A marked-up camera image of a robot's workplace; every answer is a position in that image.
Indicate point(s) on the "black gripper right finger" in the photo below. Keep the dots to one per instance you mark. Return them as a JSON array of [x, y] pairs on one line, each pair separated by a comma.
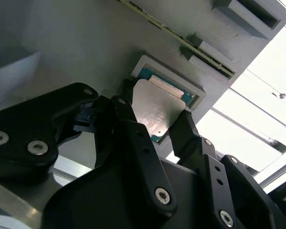
[[219, 190]]

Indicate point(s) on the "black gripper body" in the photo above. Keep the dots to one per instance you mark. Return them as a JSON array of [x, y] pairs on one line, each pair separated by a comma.
[[109, 202]]

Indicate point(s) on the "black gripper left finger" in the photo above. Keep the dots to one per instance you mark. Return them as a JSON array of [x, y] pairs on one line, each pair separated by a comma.
[[26, 133]]

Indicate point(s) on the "silver green CPU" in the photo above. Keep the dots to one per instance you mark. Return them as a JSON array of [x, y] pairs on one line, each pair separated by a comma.
[[155, 107]]

